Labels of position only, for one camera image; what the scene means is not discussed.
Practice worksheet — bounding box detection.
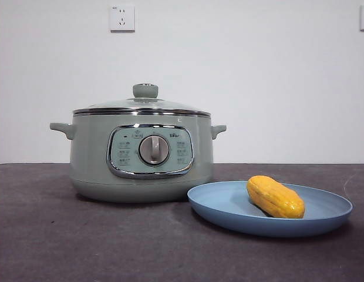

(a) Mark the glass lid with green knob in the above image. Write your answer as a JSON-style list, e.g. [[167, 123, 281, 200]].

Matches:
[[72, 83, 210, 116]]

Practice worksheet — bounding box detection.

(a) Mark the yellow corn cob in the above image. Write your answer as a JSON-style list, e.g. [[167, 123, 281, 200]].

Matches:
[[246, 175, 305, 219]]

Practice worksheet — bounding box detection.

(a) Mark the blue round plate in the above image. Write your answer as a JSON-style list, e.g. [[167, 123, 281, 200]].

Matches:
[[187, 181, 353, 239]]

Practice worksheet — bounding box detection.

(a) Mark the pale green electric steamer pot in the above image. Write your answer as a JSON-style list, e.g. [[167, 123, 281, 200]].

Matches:
[[49, 112, 227, 203]]

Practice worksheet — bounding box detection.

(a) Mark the white wall power socket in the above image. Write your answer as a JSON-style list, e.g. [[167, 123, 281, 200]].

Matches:
[[109, 5, 136, 33]]

